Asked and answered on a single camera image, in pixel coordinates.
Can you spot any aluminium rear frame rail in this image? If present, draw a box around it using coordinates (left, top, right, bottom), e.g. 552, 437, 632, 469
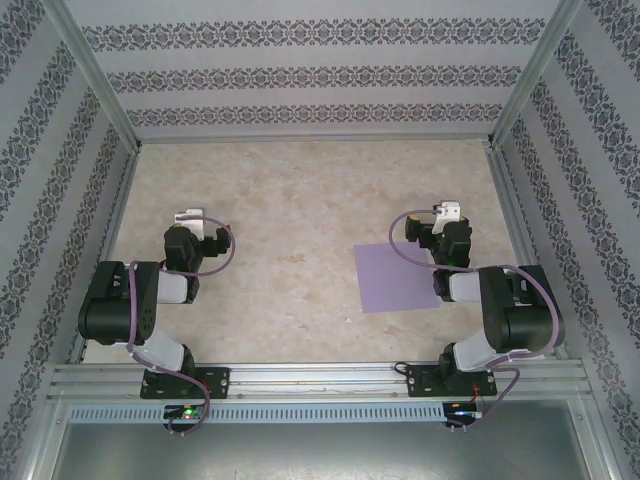
134, 132, 496, 146

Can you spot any right aluminium frame post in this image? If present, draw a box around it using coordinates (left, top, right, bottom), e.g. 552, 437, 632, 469
487, 0, 586, 149

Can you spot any purple cloth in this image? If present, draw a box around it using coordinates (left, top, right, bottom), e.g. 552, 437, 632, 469
352, 243, 441, 315

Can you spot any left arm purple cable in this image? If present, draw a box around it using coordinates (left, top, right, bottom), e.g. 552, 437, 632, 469
127, 212, 237, 437

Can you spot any aluminium side rail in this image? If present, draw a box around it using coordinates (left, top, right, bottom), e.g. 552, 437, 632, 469
67, 149, 141, 364
487, 147, 569, 359

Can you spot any grey slotted cable duct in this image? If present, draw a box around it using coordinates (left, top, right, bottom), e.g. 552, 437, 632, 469
67, 402, 446, 424

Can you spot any grey metal sheet panel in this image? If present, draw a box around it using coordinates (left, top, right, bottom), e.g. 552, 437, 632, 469
49, 419, 614, 480

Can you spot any left controller board green light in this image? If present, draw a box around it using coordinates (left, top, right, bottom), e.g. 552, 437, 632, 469
163, 404, 206, 421

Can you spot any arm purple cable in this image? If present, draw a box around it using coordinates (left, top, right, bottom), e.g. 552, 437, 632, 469
127, 212, 237, 437
389, 209, 564, 434

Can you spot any right controller board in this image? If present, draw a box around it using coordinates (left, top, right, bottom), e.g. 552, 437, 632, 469
444, 402, 486, 427

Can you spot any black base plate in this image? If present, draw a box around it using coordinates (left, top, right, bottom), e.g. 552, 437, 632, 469
139, 366, 231, 400
407, 363, 499, 399

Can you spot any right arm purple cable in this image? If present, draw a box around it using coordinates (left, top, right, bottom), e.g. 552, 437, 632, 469
389, 209, 564, 434

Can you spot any left aluminium frame post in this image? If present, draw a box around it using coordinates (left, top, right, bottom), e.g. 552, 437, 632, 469
39, 0, 144, 151

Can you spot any left aluminium side rail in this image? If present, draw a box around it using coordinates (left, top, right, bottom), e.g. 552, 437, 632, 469
67, 149, 141, 364

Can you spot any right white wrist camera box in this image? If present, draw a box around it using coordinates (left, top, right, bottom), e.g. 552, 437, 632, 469
432, 200, 462, 235

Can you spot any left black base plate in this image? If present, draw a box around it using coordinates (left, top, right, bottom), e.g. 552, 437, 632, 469
139, 366, 231, 400

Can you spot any right aluminium side rail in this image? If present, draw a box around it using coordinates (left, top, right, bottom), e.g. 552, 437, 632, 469
487, 147, 569, 359

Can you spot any aluminium frame post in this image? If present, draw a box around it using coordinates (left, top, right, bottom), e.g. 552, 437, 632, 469
487, 0, 586, 149
39, 0, 144, 151

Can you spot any long aluminium mounting rail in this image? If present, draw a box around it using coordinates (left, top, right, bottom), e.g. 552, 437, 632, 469
47, 362, 594, 401

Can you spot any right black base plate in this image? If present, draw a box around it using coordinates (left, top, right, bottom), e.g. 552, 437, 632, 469
407, 363, 499, 399

